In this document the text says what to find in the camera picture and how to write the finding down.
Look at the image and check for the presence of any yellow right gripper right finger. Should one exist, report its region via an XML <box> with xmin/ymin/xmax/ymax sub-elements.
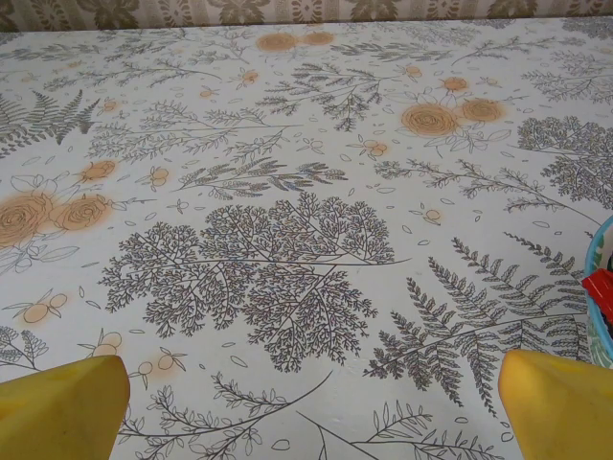
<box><xmin>497</xmin><ymin>348</ymin><xmax>613</xmax><ymax>460</ymax></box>

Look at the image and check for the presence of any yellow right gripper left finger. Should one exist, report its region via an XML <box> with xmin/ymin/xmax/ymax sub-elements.
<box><xmin>0</xmin><ymin>355</ymin><xmax>131</xmax><ymax>460</ymax></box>

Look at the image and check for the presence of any patterned ceramic candy bowl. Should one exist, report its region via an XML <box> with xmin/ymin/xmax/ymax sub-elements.
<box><xmin>582</xmin><ymin>214</ymin><xmax>613</xmax><ymax>371</ymax></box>

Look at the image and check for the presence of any red wrapped candy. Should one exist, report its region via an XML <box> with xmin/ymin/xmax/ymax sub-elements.
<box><xmin>581</xmin><ymin>268</ymin><xmax>613</xmax><ymax>301</ymax></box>

